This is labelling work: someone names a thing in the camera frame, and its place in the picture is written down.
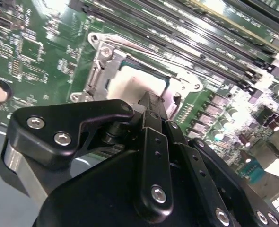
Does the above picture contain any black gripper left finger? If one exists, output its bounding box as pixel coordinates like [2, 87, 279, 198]
[8, 91, 174, 224]

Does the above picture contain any silver topped CPU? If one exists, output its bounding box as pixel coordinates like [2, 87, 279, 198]
[107, 65, 178, 107]

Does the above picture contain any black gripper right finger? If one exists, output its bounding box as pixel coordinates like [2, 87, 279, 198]
[154, 93, 279, 227]

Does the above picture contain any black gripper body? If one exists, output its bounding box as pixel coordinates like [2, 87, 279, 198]
[32, 148, 211, 227]

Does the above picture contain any metal socket cover frame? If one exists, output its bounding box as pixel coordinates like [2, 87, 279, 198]
[89, 47, 190, 112]

